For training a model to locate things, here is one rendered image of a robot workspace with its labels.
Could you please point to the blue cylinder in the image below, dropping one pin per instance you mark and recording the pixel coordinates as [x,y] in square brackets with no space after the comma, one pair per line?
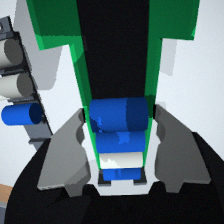
[122,174]
[120,142]
[118,114]
[22,114]

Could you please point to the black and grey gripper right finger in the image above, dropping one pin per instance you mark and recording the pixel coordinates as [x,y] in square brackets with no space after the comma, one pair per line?
[186,163]

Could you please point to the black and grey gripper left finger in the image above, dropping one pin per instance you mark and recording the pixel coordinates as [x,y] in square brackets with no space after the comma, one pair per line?
[58,170]

